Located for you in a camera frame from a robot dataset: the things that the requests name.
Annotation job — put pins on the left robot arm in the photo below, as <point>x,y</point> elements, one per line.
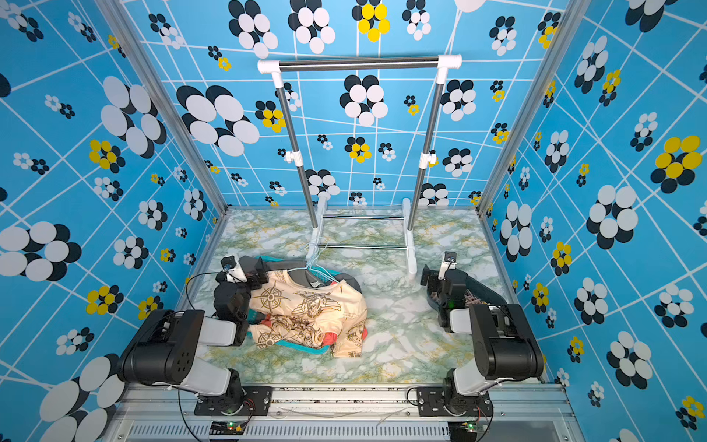
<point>164,350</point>

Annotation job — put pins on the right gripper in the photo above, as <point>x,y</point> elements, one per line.
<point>433,286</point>

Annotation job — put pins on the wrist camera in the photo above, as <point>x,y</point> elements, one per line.
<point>231,267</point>
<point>449,262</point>

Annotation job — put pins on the teal laundry basket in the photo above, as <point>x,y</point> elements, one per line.
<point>309,347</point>

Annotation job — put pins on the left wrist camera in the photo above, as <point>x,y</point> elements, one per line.
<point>231,267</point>

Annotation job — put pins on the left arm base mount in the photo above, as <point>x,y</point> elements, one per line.
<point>247,401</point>

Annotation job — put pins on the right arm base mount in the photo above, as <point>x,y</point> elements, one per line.
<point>446,402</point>

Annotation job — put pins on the mint green wire hanger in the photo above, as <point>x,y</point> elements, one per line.
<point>321,274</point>

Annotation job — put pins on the beige compass print t-shirt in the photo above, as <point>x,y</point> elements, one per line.
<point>309,312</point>

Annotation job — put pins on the dark grey clothespin tray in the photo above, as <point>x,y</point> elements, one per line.
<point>478,293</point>

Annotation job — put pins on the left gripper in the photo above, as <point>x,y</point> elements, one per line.
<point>254,284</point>

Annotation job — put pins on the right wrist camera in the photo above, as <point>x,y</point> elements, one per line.
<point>449,262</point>

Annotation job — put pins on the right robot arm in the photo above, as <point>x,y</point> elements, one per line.
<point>504,346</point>

